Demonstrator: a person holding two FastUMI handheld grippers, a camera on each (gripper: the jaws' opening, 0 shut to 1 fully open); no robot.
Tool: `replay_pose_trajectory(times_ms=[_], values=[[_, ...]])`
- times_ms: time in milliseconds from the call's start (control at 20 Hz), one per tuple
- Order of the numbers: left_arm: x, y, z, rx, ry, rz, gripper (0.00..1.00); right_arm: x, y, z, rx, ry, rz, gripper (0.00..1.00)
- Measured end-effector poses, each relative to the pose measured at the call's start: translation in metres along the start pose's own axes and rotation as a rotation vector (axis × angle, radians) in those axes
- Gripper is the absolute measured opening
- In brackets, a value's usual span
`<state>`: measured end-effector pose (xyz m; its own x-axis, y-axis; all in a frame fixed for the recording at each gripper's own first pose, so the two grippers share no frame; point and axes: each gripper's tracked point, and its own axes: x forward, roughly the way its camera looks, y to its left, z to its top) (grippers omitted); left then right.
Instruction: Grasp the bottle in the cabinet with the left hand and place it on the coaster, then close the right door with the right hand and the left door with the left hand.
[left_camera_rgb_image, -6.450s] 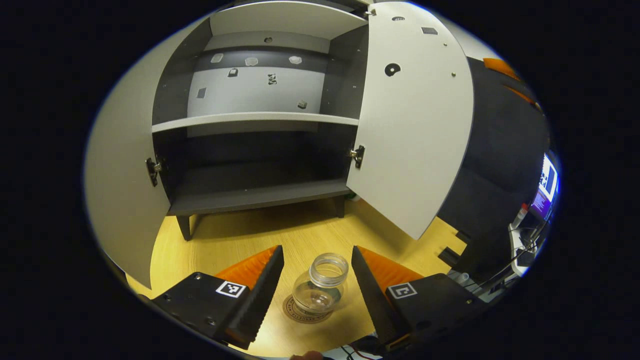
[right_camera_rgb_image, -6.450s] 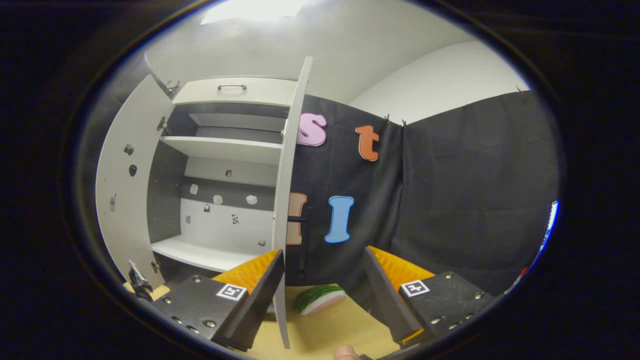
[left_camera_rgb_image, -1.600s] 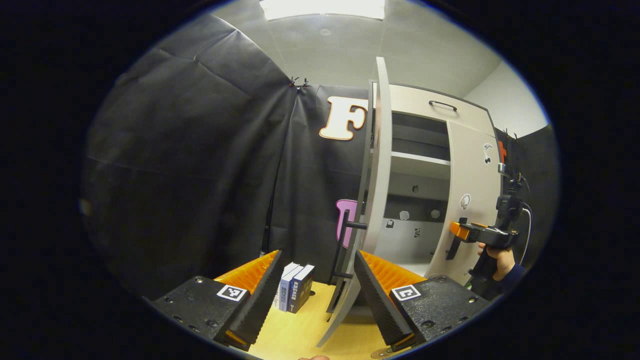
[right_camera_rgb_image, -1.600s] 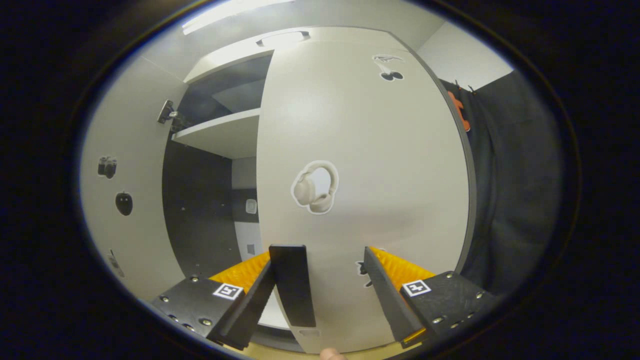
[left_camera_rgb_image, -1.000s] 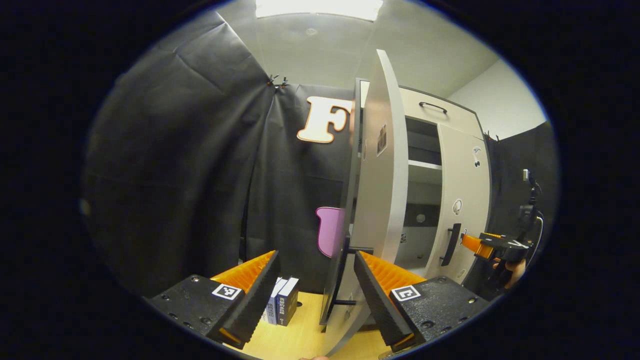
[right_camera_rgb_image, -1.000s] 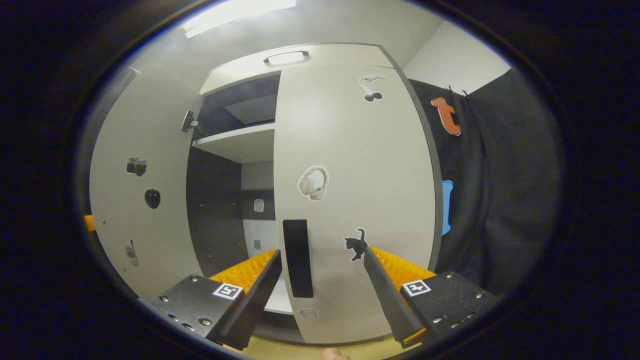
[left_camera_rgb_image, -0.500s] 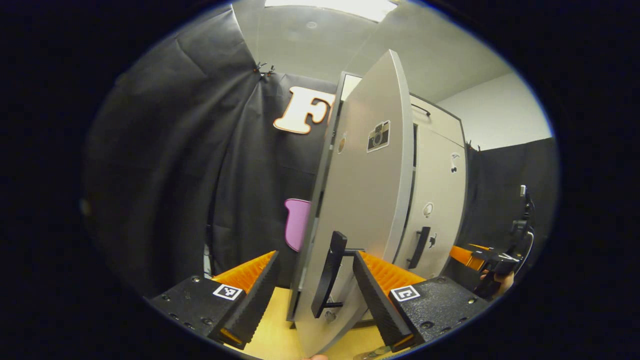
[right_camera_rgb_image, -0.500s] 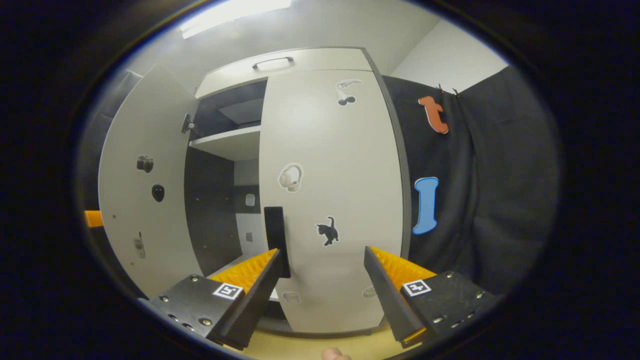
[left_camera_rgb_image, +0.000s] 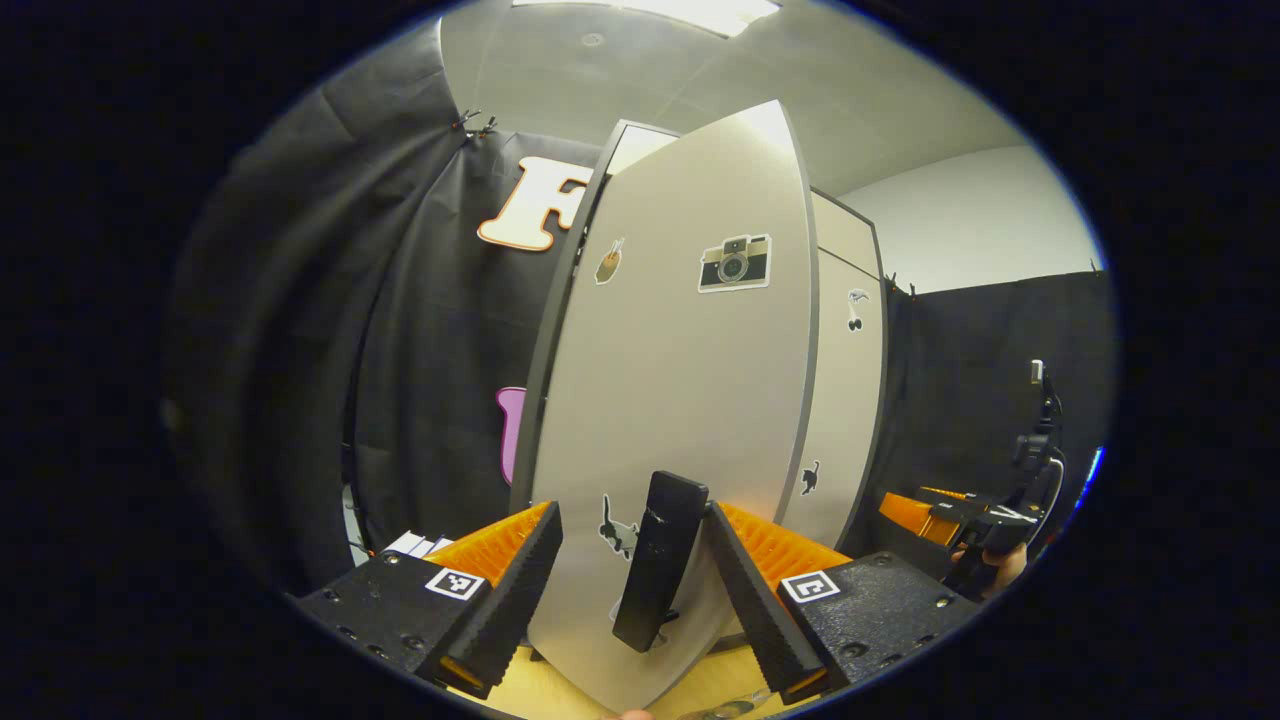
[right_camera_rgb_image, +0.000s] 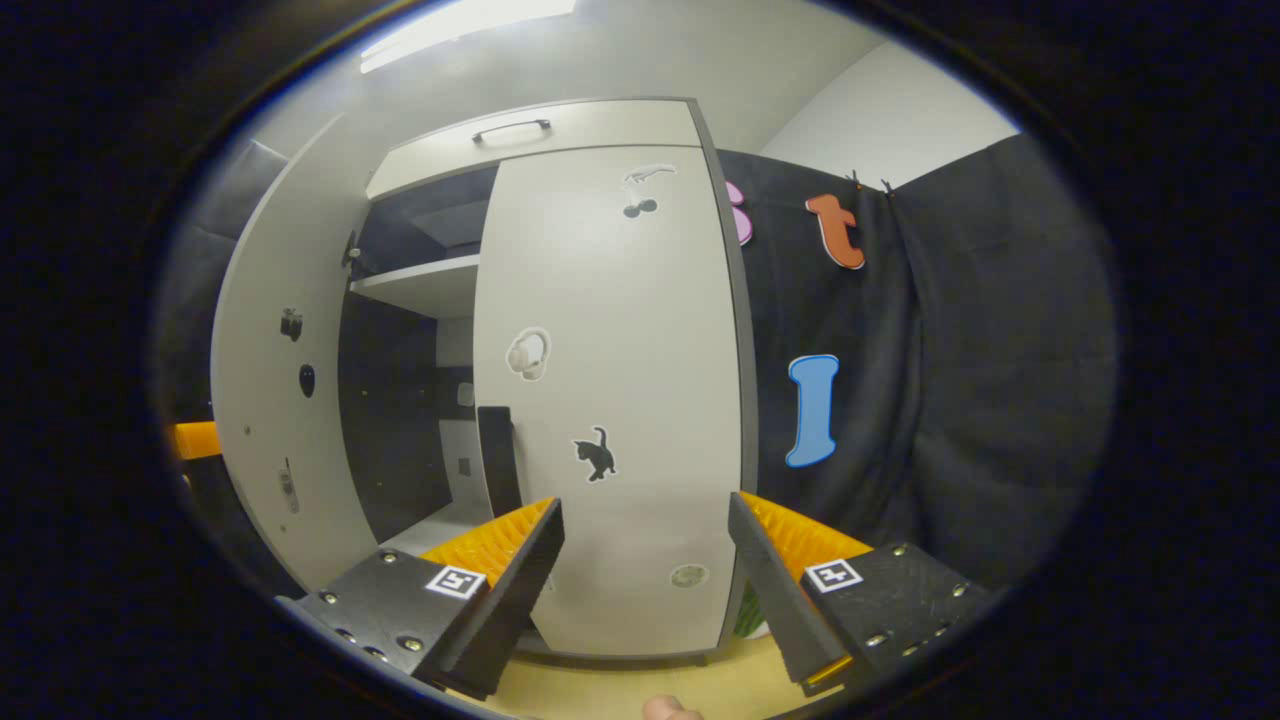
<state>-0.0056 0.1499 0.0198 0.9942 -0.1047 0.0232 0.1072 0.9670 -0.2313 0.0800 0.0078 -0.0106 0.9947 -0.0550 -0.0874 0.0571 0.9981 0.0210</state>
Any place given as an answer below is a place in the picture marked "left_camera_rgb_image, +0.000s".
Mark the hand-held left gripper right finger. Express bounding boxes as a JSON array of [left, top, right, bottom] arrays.
[[708, 502, 979, 705]]

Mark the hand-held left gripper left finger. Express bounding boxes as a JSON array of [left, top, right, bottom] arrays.
[[295, 501, 563, 700]]

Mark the black door handle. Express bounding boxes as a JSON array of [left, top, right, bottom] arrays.
[[612, 470, 709, 653]]

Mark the white cabinet door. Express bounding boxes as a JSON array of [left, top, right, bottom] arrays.
[[527, 100, 821, 713], [780, 250, 889, 549]]

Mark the ceiling light panel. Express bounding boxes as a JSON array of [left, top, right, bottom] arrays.
[[515, 0, 781, 37]]

